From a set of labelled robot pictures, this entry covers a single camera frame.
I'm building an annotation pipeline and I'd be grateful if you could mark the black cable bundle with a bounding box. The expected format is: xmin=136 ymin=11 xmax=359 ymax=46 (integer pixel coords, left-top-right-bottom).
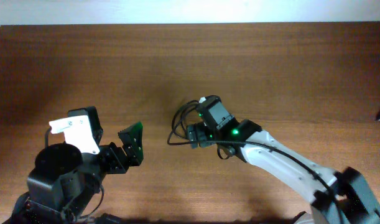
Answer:
xmin=167 ymin=99 xmax=200 ymax=146

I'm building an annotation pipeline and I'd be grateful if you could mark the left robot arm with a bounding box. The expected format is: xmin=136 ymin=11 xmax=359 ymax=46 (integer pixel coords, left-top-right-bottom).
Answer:
xmin=7 ymin=122 xmax=144 ymax=223

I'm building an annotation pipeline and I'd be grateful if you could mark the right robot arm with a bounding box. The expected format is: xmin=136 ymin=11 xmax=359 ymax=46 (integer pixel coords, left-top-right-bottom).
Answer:
xmin=188 ymin=96 xmax=380 ymax=224

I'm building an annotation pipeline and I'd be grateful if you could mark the black object at table edge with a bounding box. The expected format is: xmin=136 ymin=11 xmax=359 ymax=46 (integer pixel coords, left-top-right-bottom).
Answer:
xmin=84 ymin=213 xmax=124 ymax=224

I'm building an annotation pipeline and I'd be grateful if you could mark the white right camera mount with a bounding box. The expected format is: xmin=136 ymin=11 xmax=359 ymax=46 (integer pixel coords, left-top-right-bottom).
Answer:
xmin=198 ymin=96 xmax=206 ymax=103

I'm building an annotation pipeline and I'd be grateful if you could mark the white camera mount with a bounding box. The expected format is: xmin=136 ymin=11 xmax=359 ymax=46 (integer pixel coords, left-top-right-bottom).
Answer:
xmin=49 ymin=116 xmax=100 ymax=155
xmin=198 ymin=96 xmax=206 ymax=103

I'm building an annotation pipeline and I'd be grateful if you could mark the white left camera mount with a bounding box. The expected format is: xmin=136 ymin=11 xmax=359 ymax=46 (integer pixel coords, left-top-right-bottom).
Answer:
xmin=49 ymin=116 xmax=100 ymax=155

